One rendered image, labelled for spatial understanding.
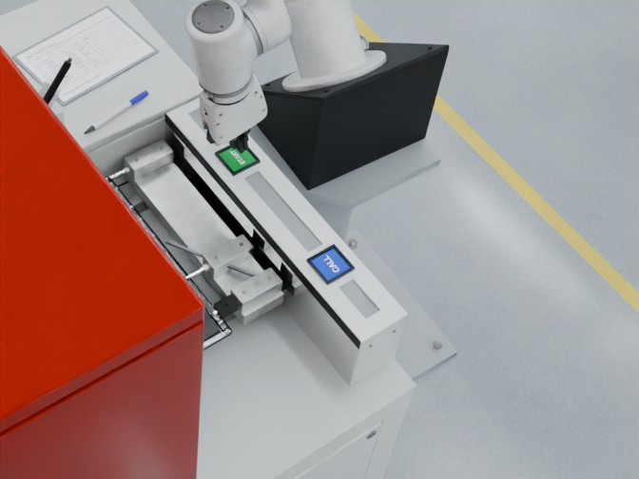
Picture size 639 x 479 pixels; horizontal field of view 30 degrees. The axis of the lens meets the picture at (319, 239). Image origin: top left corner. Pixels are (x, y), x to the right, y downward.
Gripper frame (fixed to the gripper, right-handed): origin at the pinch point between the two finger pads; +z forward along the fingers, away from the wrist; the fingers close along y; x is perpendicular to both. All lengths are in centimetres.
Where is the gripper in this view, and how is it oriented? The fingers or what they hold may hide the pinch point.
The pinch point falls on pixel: (238, 139)
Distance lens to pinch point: 198.1
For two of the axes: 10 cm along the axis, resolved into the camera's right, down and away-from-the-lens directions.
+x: -6.0, -6.9, 4.1
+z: 0.5, 4.8, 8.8
